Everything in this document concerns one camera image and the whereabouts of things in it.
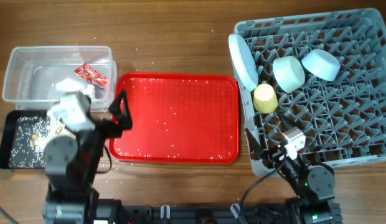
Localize right black cable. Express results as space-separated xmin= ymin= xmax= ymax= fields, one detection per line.
xmin=239 ymin=152 xmax=289 ymax=215

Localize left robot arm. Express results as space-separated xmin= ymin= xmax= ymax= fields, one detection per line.
xmin=42 ymin=91 xmax=133 ymax=223

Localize grey dishwasher rack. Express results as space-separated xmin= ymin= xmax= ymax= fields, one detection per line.
xmin=234 ymin=8 xmax=386 ymax=168

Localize black plastic tray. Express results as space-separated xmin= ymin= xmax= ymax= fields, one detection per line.
xmin=0 ymin=109 xmax=69 ymax=170

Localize almonds and rice scraps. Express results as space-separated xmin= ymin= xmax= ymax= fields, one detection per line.
xmin=9 ymin=116 xmax=75 ymax=169

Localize light blue plate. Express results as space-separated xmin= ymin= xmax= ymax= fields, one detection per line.
xmin=228 ymin=34 xmax=259 ymax=91

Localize clear plastic bin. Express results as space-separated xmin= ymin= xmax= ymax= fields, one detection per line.
xmin=2 ymin=45 xmax=117 ymax=111

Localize yellow cup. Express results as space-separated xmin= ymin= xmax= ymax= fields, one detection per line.
xmin=253 ymin=83 xmax=278 ymax=114

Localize red serving tray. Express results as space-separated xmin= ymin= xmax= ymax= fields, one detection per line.
xmin=108 ymin=72 xmax=239 ymax=165

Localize pale green bowl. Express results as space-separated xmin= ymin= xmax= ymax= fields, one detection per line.
xmin=273 ymin=56 xmax=305 ymax=93

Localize white tissue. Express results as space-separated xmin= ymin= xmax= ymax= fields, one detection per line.
xmin=81 ymin=84 xmax=96 ymax=100

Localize red snack wrapper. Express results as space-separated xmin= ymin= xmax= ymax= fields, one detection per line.
xmin=74 ymin=63 xmax=108 ymax=88

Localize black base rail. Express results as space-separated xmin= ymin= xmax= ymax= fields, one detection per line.
xmin=96 ymin=198 xmax=342 ymax=224

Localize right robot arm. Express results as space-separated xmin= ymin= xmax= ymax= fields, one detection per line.
xmin=240 ymin=111 xmax=336 ymax=223

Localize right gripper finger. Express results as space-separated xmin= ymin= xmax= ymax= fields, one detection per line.
xmin=245 ymin=128 xmax=265 ymax=161
xmin=276 ymin=111 xmax=301 ymax=129

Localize light blue small bowl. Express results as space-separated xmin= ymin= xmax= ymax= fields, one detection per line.
xmin=301 ymin=49 xmax=341 ymax=82

